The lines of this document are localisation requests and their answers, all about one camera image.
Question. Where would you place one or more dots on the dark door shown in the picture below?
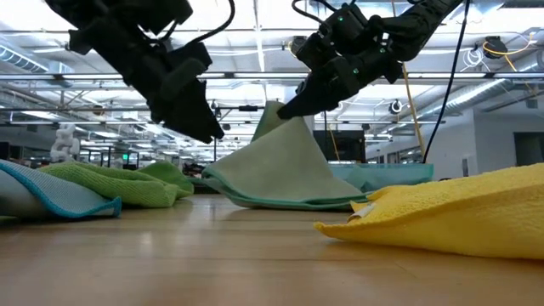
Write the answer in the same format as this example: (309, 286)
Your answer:
(529, 149)

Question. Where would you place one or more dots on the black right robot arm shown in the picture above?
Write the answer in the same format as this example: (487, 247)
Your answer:
(416, 21)

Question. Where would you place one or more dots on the white pillar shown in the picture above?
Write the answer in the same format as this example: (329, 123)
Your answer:
(285, 92)

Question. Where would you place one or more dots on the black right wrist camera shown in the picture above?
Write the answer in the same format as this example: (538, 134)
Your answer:
(314, 51)

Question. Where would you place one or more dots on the black background rig frame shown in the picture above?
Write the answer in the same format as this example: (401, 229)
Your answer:
(247, 108)

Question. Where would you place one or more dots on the light blue teal-edged towel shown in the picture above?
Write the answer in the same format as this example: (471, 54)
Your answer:
(51, 195)

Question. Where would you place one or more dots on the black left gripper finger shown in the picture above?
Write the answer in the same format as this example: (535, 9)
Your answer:
(195, 119)

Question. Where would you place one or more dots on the white robot figure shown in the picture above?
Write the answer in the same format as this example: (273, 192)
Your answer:
(64, 144)

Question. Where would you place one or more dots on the pale green teal-edged towel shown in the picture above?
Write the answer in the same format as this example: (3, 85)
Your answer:
(280, 170)

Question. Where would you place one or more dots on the black background robot arms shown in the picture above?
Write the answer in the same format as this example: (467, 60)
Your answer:
(193, 168)

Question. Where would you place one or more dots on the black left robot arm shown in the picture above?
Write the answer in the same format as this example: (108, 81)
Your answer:
(98, 30)

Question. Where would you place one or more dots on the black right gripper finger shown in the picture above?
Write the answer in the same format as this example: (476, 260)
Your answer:
(314, 98)

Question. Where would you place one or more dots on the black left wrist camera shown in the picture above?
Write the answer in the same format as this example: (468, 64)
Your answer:
(166, 15)

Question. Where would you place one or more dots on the black monitor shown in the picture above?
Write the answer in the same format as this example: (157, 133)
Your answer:
(350, 146)

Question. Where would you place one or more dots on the yellow microfiber towel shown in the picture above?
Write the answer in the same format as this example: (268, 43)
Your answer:
(446, 212)

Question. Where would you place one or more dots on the long strip light fixture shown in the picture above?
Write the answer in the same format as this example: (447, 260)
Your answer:
(263, 75)

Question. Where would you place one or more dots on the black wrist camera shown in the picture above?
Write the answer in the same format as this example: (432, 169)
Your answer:
(314, 51)
(166, 15)

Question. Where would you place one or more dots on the bright green microfiber towel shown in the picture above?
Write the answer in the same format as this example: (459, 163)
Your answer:
(127, 183)

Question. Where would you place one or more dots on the teal plastic bin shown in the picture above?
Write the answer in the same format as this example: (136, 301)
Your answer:
(391, 176)

